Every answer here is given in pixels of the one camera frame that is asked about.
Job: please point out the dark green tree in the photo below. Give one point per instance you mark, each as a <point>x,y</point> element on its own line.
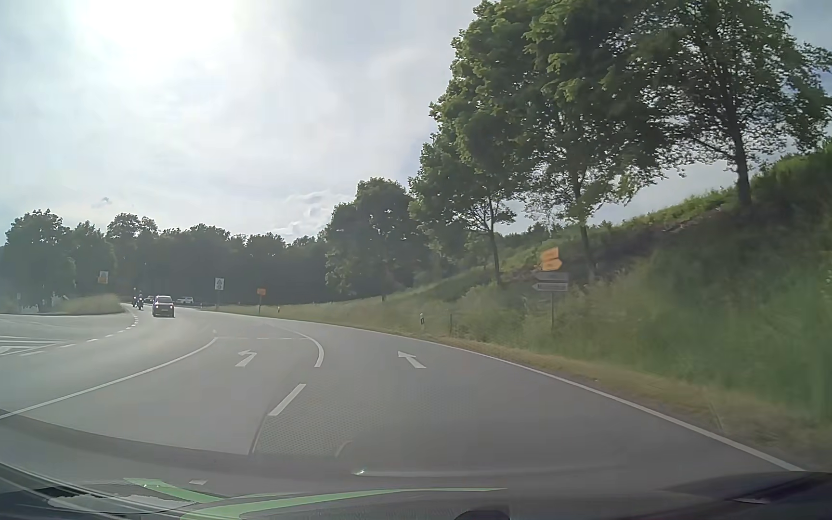
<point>376,238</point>

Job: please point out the orange road sign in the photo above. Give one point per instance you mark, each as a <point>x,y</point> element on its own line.
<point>261,293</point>

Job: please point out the road markings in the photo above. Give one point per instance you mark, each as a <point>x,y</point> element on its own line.
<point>287,399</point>

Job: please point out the blue and white road sign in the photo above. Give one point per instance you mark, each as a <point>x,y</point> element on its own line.
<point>219,285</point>

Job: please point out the large green tree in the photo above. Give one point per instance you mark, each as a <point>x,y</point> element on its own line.
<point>553,94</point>
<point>719,79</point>

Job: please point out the car's own bonnet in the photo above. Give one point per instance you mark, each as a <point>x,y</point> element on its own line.
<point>416,502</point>

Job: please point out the wood of dark trees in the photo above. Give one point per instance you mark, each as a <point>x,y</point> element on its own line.
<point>170,263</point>

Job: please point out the dark car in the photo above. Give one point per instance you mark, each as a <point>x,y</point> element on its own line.
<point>163,306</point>

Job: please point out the grey asphalt road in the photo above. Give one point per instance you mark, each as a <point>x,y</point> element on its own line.
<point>192,404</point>

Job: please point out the person on motorcycle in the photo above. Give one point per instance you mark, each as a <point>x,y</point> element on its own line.
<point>139,300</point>

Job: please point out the grassy bank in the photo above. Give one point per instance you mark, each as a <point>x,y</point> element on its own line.
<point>712,318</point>

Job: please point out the yellow road sign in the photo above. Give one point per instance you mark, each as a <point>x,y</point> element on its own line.
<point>102,277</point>

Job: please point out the grass verge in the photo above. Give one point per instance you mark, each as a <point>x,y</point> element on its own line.
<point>87,304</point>

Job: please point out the direction signs on post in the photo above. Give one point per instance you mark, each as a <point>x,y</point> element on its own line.
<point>550,278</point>

